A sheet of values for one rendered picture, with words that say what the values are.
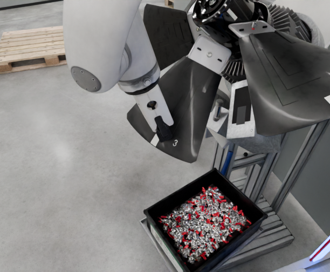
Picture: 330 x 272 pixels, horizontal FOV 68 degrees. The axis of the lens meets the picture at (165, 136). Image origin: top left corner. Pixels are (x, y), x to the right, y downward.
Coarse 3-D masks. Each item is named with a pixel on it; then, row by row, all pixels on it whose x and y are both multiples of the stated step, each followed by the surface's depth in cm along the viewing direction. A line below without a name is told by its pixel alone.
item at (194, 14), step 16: (208, 0) 56; (224, 0) 51; (240, 0) 51; (192, 16) 57; (208, 16) 54; (224, 16) 51; (240, 16) 52; (256, 16) 57; (208, 32) 56; (224, 32) 54
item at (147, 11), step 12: (144, 12) 81; (156, 12) 75; (168, 12) 71; (180, 12) 67; (144, 24) 82; (156, 24) 76; (168, 24) 72; (180, 24) 69; (156, 36) 78; (168, 36) 74; (180, 36) 70; (192, 36) 68; (156, 48) 80; (168, 48) 76; (180, 48) 73; (168, 60) 78
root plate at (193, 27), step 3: (189, 15) 65; (189, 18) 66; (189, 21) 66; (192, 21) 66; (189, 24) 67; (192, 24) 66; (192, 27) 67; (195, 27) 66; (192, 30) 67; (195, 30) 67; (201, 30) 65; (192, 33) 68; (195, 33) 67; (198, 33) 66; (201, 33) 66; (204, 33) 65; (195, 36) 68; (207, 36) 65; (195, 39) 68
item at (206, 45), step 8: (200, 40) 59; (208, 40) 59; (192, 48) 59; (200, 48) 59; (208, 48) 59; (216, 48) 59; (224, 48) 58; (192, 56) 59; (200, 56) 59; (216, 56) 59; (224, 56) 59; (208, 64) 59; (216, 64) 59; (224, 64) 59; (216, 72) 59
